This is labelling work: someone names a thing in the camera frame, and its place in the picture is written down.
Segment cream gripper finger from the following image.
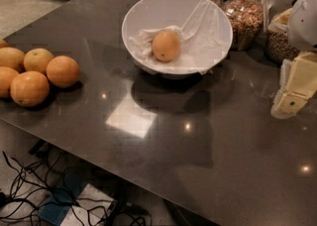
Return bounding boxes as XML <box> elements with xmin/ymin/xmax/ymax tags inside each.
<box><xmin>279</xmin><ymin>59</ymin><xmax>292</xmax><ymax>86</ymax></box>
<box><xmin>270</xmin><ymin>52</ymin><xmax>317</xmax><ymax>119</ymax></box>

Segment orange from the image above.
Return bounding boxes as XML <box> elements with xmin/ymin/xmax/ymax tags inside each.
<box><xmin>46</xmin><ymin>56</ymin><xmax>80</xmax><ymax>88</ymax></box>
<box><xmin>24</xmin><ymin>48</ymin><xmax>54</xmax><ymax>74</ymax></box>
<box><xmin>0</xmin><ymin>47</ymin><xmax>25</xmax><ymax>72</ymax></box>
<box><xmin>10</xmin><ymin>71</ymin><xmax>50</xmax><ymax>107</ymax></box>
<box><xmin>152</xmin><ymin>30</ymin><xmax>180</xmax><ymax>62</ymax></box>

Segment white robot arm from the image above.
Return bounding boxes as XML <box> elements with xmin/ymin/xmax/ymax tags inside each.
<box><xmin>270</xmin><ymin>0</ymin><xmax>317</xmax><ymax>119</ymax></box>

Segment white cloth in bowl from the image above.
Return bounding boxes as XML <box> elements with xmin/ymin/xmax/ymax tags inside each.
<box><xmin>128</xmin><ymin>0</ymin><xmax>230</xmax><ymax>75</ymax></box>

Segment white bowl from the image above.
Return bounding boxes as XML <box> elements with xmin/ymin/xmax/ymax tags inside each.
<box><xmin>121</xmin><ymin>0</ymin><xmax>234</xmax><ymax>80</ymax></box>

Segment round jar of grains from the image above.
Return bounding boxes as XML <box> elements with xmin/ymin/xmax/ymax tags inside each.
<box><xmin>264</xmin><ymin>8</ymin><xmax>299</xmax><ymax>64</ymax></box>

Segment glass jar of nuts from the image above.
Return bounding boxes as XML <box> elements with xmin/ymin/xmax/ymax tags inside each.
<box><xmin>223</xmin><ymin>0</ymin><xmax>264</xmax><ymax>51</ymax></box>

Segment orange front right of pile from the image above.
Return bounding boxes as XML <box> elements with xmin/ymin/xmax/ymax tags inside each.
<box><xmin>46</xmin><ymin>56</ymin><xmax>80</xmax><ymax>88</ymax></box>

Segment white board on floor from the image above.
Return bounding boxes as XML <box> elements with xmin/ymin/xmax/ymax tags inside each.
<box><xmin>60</xmin><ymin>183</ymin><xmax>116</xmax><ymax>226</ymax></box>

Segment orange back centre of pile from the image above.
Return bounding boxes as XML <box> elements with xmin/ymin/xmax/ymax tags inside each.
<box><xmin>24</xmin><ymin>48</ymin><xmax>54</xmax><ymax>74</ymax></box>

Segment orange front centre of pile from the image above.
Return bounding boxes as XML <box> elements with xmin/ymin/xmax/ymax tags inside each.
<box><xmin>10</xmin><ymin>71</ymin><xmax>50</xmax><ymax>107</ymax></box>

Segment blue box on floor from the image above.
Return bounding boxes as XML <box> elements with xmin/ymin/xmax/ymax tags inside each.
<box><xmin>39</xmin><ymin>173</ymin><xmax>87</xmax><ymax>226</ymax></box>

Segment orange back left of pile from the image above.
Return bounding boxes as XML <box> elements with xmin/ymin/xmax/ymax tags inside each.
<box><xmin>0</xmin><ymin>47</ymin><xmax>25</xmax><ymax>72</ymax></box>

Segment orange front left edge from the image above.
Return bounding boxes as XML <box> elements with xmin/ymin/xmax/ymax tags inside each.
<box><xmin>0</xmin><ymin>66</ymin><xmax>19</xmax><ymax>98</ymax></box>

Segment orange edge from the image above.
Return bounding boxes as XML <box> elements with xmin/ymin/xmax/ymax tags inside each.
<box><xmin>0</xmin><ymin>66</ymin><xmax>19</xmax><ymax>98</ymax></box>
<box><xmin>0</xmin><ymin>39</ymin><xmax>9</xmax><ymax>49</ymax></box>

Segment orange far left edge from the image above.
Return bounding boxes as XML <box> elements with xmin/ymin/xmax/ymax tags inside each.
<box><xmin>0</xmin><ymin>39</ymin><xmax>9</xmax><ymax>49</ymax></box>

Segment black cables on floor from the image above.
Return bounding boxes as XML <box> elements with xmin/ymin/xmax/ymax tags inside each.
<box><xmin>0</xmin><ymin>140</ymin><xmax>153</xmax><ymax>226</ymax></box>

